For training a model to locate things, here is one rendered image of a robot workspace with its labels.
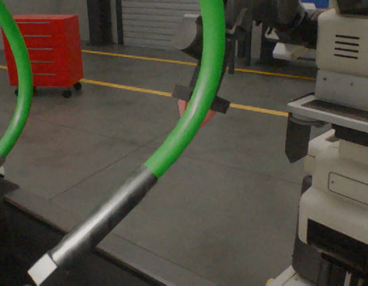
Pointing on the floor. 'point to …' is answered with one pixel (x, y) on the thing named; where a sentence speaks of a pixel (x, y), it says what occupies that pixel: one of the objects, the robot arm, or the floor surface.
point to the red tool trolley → (49, 51)
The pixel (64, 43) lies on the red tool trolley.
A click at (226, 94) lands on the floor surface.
